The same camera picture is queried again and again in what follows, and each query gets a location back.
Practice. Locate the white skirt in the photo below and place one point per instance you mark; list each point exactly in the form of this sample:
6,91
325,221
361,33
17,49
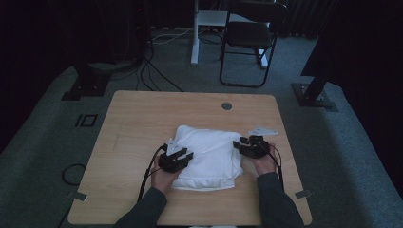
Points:
212,155

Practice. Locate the grey table grommet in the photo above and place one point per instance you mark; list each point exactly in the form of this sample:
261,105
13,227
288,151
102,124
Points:
226,106

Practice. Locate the grey tape piece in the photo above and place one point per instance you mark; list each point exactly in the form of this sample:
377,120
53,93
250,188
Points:
303,194
80,196

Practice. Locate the black floor tape marking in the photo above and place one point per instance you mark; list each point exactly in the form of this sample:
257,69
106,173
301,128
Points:
86,120

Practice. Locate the black stand with base plate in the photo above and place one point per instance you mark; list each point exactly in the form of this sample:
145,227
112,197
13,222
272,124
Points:
87,85
313,95

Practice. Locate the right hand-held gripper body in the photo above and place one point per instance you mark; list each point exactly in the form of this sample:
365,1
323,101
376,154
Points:
258,147

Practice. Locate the white desk frame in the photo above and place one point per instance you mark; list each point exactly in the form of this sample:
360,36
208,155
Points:
196,34

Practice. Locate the black folding chair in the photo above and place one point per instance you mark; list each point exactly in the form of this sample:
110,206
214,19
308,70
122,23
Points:
250,34

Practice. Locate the person's right hand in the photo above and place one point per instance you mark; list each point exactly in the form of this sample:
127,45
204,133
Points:
264,164

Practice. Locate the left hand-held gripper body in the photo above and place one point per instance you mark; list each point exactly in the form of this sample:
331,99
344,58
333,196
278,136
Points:
171,160

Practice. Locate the person's left hand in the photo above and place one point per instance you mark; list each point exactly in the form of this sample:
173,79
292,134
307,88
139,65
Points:
163,180

